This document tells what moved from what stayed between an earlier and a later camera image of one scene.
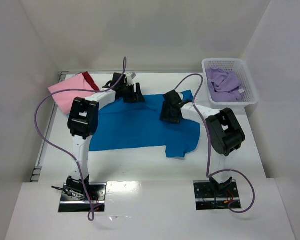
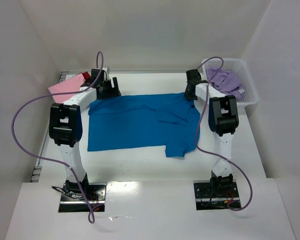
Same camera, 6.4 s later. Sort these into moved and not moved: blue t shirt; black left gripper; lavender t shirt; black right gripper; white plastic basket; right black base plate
Moved: black right gripper; black left gripper
Not moved: right black base plate; blue t shirt; lavender t shirt; white plastic basket
